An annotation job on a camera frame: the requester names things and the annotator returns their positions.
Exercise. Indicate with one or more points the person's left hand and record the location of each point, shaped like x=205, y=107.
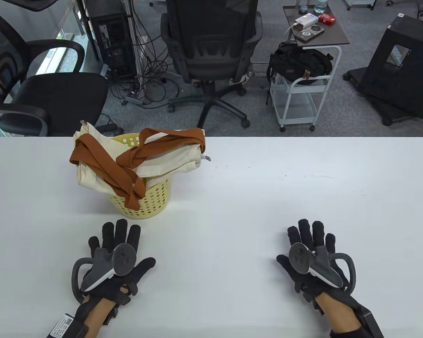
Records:
x=109, y=234

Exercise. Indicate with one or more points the person's right hand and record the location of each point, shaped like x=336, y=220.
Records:
x=305, y=232

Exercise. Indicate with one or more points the grey white hand controller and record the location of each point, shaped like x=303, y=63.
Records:
x=299, y=257
x=123, y=258

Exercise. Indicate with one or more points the purple flower print canvas bag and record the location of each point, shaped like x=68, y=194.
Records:
x=88, y=177

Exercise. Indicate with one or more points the red flower print canvas bag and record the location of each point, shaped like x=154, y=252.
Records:
x=169, y=156

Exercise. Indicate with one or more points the person's left forearm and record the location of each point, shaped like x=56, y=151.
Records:
x=98, y=313

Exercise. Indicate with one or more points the yellow perforated plastic basket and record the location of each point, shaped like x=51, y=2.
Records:
x=155, y=200

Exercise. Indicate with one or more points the black left wrist module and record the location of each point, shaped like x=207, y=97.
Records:
x=65, y=325

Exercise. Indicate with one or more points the black wrist module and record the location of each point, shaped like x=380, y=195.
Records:
x=368, y=320
x=65, y=325

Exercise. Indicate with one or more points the black right wrist module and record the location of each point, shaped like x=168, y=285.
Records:
x=368, y=320

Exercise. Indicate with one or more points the grey power strip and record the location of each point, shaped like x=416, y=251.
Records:
x=132, y=100

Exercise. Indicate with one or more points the black fabric seat office chair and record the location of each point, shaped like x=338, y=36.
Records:
x=56, y=95

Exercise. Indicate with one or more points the black backpack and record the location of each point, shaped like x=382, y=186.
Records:
x=296, y=61

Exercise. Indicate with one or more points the black wheeled stand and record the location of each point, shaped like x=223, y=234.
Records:
x=419, y=84

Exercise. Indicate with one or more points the black computer tower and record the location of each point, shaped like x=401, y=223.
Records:
x=112, y=38

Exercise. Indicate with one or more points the brown square coaster set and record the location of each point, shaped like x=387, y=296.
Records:
x=305, y=35

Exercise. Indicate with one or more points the white rolling cart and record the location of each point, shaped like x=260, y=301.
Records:
x=338, y=35

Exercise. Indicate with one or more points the black mesh office chair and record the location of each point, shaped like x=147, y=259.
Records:
x=211, y=52

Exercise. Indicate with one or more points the white power bank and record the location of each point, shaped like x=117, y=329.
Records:
x=307, y=19

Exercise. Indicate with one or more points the red packet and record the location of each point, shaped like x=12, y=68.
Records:
x=327, y=18

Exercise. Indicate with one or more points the clear water bottle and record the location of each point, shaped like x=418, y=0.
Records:
x=320, y=6

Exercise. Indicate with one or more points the aluminium frame post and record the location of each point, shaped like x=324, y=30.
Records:
x=135, y=42

